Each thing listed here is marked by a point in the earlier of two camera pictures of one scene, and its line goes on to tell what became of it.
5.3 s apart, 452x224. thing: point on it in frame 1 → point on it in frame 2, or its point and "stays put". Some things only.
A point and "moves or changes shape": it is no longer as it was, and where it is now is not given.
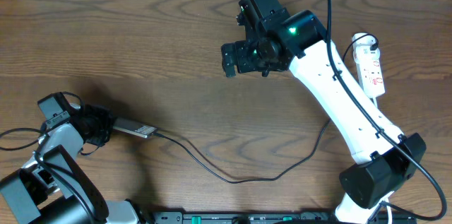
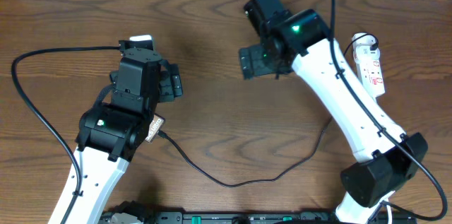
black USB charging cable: [292, 167] → [282, 175]
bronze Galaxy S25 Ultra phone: [134, 126] moves or changes shape
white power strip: [370, 76] stays put
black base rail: [280, 217] stays put
